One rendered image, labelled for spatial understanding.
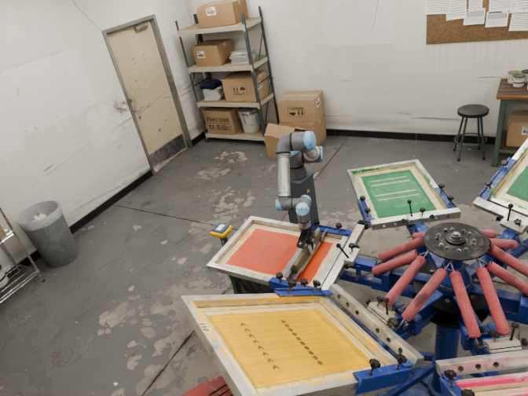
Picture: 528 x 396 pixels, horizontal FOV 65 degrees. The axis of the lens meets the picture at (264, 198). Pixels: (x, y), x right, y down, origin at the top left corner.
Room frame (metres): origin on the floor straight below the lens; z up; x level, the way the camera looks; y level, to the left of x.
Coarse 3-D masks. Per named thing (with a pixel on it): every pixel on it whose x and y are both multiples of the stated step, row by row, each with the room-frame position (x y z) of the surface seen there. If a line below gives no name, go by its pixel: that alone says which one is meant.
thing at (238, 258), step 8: (240, 248) 2.29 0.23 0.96; (248, 248) 2.28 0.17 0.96; (232, 256) 2.23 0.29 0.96; (240, 256) 2.21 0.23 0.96; (248, 256) 2.19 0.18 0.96; (288, 256) 2.11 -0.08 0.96; (232, 264) 2.14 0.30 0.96; (240, 264) 2.13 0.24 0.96; (248, 264) 2.11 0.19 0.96; (280, 264) 2.05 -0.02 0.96; (312, 264) 1.99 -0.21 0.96; (320, 264) 1.97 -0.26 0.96; (264, 272) 2.00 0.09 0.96; (272, 272) 1.99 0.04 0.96; (280, 272) 1.97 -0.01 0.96; (304, 272) 1.93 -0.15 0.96; (312, 272) 1.91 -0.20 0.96
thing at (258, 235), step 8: (256, 232) 2.45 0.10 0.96; (264, 232) 2.43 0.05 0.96; (272, 232) 2.41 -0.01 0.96; (248, 240) 2.37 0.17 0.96; (256, 240) 2.35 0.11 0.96; (296, 240) 2.25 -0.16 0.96; (288, 248) 2.19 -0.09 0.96; (296, 248) 2.17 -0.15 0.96; (320, 248) 2.12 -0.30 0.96; (328, 248) 2.10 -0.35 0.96; (312, 256) 2.06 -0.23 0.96; (320, 256) 2.04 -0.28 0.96
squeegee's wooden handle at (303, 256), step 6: (318, 234) 2.16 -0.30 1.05; (312, 240) 2.09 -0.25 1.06; (318, 240) 2.15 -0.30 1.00; (306, 246) 2.04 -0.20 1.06; (306, 252) 2.00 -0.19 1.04; (300, 258) 1.94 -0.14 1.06; (306, 258) 1.99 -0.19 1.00; (294, 264) 1.90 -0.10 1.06; (300, 264) 1.92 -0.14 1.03; (294, 270) 1.90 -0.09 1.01
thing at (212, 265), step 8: (248, 224) 2.52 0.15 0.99; (264, 224) 2.51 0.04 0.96; (272, 224) 2.47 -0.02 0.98; (280, 224) 2.43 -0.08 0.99; (288, 224) 2.42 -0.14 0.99; (296, 224) 2.40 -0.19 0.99; (240, 232) 2.44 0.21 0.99; (232, 240) 2.36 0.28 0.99; (344, 240) 2.11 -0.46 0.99; (224, 248) 2.28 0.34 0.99; (336, 248) 2.05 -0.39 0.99; (216, 256) 2.22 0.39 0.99; (336, 256) 1.97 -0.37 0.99; (208, 264) 2.15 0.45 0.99; (216, 264) 2.13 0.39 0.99; (328, 264) 1.92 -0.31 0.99; (224, 272) 2.07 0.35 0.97; (232, 272) 2.03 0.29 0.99; (240, 272) 2.01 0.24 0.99; (248, 272) 1.99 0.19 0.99; (328, 272) 1.85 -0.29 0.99; (256, 280) 1.92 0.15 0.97; (264, 280) 1.89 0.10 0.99; (320, 280) 1.79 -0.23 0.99
